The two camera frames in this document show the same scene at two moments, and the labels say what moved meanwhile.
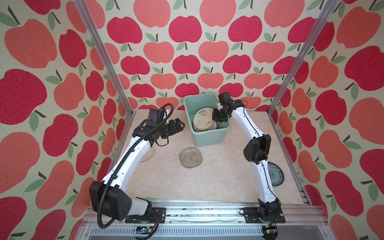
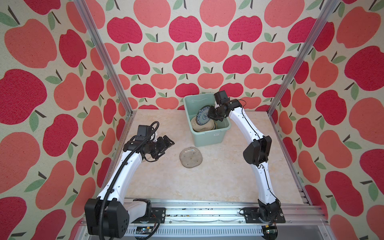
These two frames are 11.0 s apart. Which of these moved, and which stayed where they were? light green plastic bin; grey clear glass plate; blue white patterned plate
Moved: blue white patterned plate
Stayed: grey clear glass plate; light green plastic bin
